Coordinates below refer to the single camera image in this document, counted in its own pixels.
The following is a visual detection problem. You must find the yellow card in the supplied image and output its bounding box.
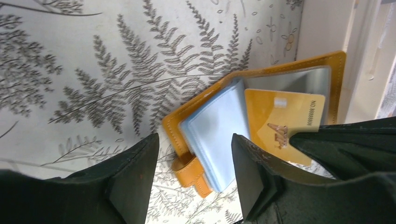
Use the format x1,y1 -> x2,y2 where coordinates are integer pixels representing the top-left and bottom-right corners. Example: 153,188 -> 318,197
245,89 -> 325,166

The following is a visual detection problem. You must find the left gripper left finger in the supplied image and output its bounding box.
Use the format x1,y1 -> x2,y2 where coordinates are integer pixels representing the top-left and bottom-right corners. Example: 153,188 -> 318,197
0,133 -> 160,224

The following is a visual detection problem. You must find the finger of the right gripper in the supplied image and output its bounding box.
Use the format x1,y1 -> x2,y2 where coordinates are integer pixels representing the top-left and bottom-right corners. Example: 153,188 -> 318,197
290,117 -> 396,181

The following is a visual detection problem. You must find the orange leather card holder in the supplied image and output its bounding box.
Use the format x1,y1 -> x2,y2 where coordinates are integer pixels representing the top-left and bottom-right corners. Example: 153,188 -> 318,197
163,51 -> 347,198

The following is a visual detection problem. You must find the white plastic tray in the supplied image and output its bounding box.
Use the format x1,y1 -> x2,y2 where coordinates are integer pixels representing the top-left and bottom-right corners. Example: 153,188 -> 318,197
297,0 -> 396,123

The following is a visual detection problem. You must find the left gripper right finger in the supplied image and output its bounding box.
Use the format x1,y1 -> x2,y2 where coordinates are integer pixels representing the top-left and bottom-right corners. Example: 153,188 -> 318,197
231,134 -> 396,224

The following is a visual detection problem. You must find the floral table mat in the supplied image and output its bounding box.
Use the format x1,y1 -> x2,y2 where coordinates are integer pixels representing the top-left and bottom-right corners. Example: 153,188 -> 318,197
0,0 -> 335,224

